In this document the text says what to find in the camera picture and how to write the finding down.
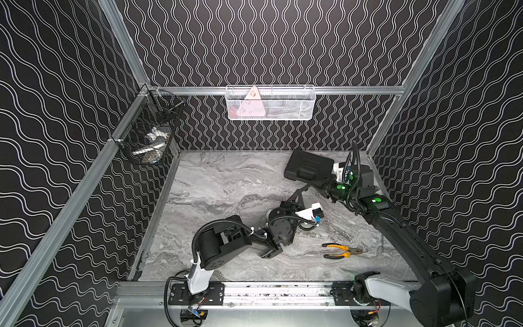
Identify black wire mesh basket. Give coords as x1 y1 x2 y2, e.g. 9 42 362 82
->
117 91 188 166

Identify white twin-bell alarm clock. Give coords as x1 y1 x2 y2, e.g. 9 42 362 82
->
266 208 299 246

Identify yellow-handled pliers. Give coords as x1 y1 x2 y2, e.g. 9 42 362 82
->
321 243 364 260

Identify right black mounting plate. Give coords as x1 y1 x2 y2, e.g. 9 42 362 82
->
330 282 379 306

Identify black plastic tool case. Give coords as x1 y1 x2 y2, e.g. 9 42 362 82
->
283 149 335 183

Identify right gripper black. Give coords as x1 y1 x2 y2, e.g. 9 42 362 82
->
310 174 359 205

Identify white items in black basket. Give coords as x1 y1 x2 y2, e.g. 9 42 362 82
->
132 127 171 164

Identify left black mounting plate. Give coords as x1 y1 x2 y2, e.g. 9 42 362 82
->
168 281 225 306

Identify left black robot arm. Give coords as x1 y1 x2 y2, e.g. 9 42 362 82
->
167 189 324 295

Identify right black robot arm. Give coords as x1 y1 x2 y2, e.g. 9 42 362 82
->
323 143 477 326

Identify pink triangle card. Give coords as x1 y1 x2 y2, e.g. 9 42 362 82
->
236 86 266 119

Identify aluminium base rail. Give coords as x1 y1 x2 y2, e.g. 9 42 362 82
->
114 281 444 309

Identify white wire mesh basket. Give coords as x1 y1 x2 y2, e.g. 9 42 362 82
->
225 84 317 121

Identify black mounting plate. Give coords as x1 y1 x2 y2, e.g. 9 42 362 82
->
330 282 379 306
168 281 225 306

